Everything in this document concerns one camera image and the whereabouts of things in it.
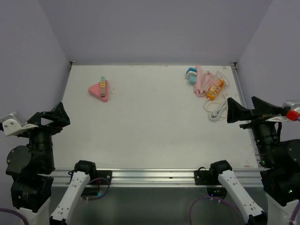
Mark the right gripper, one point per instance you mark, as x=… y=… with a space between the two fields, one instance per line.
x=262 y=110

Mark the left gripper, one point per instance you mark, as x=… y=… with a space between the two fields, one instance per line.
x=58 y=116

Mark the pink triangular socket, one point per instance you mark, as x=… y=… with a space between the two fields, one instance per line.
x=94 y=90

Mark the pink brown plug cube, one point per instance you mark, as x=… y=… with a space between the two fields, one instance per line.
x=102 y=92

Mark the pink power strip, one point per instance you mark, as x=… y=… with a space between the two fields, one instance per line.
x=204 y=81

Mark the teal usb charger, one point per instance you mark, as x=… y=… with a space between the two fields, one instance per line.
x=192 y=80

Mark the white adapter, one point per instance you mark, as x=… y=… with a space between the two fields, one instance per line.
x=189 y=74

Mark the blue adapter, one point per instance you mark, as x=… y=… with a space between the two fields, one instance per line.
x=191 y=69

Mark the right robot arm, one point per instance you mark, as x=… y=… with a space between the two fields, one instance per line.
x=280 y=161

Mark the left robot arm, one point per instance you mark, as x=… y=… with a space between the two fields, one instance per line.
x=31 y=165

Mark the orange power strip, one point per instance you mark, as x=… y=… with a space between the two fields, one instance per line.
x=212 y=95

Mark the yellow charger on orange strip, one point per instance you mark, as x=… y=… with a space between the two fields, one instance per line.
x=213 y=88

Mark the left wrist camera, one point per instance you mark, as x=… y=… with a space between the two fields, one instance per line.
x=15 y=124

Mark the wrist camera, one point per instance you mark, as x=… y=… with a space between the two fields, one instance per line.
x=293 y=113
x=15 y=124

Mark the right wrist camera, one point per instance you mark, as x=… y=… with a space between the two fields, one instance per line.
x=293 y=113

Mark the aluminium frame rail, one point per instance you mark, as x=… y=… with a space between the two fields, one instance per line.
x=171 y=178

